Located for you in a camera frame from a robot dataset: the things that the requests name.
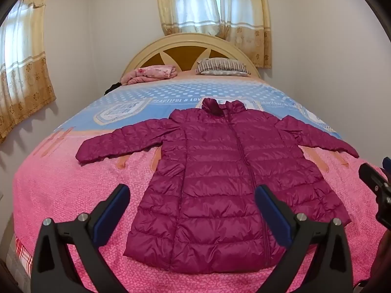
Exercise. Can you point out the pink floral folded blanket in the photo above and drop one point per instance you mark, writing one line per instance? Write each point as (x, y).
(149, 73)

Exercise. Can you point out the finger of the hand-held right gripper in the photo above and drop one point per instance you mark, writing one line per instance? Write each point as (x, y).
(371, 177)
(387, 162)

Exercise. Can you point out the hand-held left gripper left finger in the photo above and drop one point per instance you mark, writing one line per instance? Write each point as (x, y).
(111, 210)

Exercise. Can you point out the cream wooden headboard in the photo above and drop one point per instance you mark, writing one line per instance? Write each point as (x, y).
(183, 41)

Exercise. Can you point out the dark object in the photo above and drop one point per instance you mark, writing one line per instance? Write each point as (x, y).
(113, 89)

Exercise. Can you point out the striped pillow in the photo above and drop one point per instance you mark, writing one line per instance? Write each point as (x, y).
(220, 65)

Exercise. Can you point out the red plaid bed sheet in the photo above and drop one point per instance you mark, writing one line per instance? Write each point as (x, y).
(24, 256)

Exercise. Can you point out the bed with pink blue cover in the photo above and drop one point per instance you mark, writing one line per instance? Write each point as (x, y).
(76, 189)

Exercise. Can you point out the magenta puffer jacket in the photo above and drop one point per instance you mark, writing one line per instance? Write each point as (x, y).
(213, 174)

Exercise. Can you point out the person's right forearm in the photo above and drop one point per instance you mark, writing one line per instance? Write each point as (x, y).
(385, 256)

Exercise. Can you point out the beige lace curtain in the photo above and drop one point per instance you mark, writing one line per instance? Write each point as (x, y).
(21, 82)
(247, 21)
(183, 6)

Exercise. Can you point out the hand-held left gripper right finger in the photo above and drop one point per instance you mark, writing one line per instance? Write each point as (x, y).
(272, 216)

